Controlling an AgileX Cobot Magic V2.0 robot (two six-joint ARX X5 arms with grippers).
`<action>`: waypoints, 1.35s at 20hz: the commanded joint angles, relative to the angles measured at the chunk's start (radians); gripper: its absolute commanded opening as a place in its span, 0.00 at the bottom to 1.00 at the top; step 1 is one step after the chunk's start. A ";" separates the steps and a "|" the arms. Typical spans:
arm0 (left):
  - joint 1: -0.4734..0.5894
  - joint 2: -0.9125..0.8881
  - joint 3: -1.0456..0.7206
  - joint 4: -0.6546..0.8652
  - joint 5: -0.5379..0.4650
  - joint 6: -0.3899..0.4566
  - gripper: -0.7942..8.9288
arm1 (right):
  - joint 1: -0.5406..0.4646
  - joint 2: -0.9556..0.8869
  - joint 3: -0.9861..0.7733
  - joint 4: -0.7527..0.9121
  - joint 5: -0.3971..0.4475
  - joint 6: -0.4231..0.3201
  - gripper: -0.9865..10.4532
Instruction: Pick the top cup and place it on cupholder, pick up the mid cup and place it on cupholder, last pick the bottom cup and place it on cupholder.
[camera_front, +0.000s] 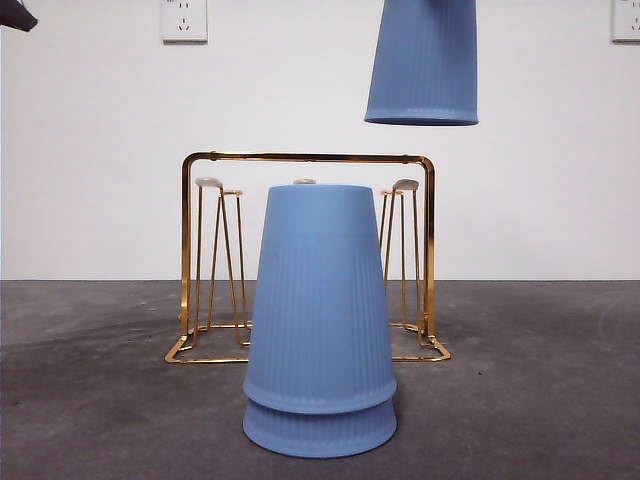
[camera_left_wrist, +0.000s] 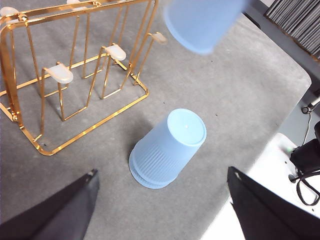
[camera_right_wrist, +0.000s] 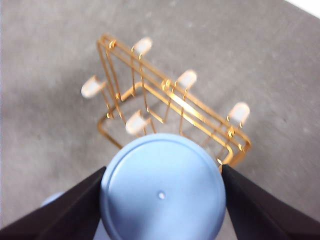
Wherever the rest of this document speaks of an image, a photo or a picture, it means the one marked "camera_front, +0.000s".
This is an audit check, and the blue ribbed plastic cup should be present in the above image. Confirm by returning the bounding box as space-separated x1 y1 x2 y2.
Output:
242 183 399 416
363 0 481 127
242 390 399 460

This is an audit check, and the white wall socket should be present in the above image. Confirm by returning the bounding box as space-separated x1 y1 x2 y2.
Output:
160 0 208 43
610 0 640 43

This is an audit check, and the gold wire cup holder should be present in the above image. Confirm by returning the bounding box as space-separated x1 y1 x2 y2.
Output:
163 150 452 365

